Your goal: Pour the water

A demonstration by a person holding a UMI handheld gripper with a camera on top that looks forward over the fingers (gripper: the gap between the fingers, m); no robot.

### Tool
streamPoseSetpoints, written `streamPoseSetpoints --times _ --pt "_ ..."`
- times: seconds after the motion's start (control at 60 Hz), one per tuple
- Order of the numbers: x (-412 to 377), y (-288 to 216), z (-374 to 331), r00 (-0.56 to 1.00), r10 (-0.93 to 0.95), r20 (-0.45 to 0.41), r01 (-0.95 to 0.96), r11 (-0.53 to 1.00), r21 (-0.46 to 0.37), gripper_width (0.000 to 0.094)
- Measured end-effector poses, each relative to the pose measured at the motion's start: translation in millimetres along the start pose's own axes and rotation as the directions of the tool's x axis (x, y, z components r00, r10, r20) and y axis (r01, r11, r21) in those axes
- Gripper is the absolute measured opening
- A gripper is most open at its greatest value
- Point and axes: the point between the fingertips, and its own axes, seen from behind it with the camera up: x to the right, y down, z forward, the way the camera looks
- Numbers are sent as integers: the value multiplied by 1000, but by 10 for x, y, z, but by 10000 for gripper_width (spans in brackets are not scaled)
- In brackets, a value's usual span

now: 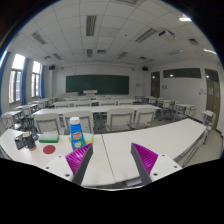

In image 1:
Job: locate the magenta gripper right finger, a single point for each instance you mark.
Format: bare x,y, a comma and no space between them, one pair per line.
145,160

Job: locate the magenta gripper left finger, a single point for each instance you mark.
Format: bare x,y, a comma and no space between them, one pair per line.
78,161

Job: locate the blue bottle white cap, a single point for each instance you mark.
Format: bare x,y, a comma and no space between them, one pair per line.
76,132

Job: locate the white chair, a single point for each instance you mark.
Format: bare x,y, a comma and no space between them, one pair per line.
86,120
119,119
47,123
143,118

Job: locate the white chair centre left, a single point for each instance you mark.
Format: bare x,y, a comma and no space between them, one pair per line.
86,120

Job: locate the white chair centre right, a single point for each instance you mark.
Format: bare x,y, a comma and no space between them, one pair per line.
119,119

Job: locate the white chair far left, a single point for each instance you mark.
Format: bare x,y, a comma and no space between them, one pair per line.
47,123

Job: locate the dark cup on table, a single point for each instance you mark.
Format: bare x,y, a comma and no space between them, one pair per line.
29,140

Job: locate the black gadget on table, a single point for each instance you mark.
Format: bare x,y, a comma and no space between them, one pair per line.
20,142

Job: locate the green chalkboard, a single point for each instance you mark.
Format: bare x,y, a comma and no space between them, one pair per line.
103,84

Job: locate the brown door right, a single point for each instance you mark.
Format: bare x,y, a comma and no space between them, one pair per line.
213,91

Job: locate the ceiling projector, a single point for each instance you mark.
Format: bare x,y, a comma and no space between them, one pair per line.
167,35

